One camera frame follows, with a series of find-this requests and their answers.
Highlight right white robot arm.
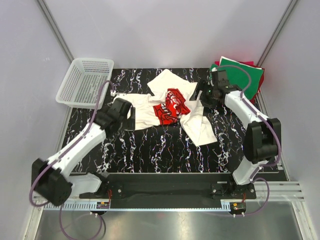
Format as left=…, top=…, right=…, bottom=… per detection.
left=190, top=67, right=282, bottom=199

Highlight black marble pattern mat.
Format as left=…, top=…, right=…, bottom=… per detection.
left=62, top=68, right=246, bottom=173

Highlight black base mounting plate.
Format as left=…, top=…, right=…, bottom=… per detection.
left=69, top=173, right=256, bottom=206

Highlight white t shirt red print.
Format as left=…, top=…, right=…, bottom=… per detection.
left=116, top=69, right=217, bottom=147

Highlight white plastic mesh basket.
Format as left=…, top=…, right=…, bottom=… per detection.
left=55, top=57, right=114, bottom=109

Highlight aluminium corner post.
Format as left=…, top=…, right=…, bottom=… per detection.
left=257, top=0, right=300, bottom=67
left=35, top=0, right=75, bottom=63

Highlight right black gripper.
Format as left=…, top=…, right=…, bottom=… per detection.
left=189, top=79, right=218, bottom=109

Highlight right aluminium corner post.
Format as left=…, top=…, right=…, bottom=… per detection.
left=257, top=0, right=300, bottom=67

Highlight white slotted cable duct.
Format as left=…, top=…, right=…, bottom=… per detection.
left=42, top=201, right=232, bottom=211

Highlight left aluminium corner post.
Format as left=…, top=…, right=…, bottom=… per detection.
left=35, top=0, right=75, bottom=63

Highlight green folded t shirt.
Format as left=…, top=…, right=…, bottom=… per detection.
left=209, top=56, right=265, bottom=101

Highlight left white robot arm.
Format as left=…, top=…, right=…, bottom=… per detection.
left=30, top=97, right=135, bottom=207

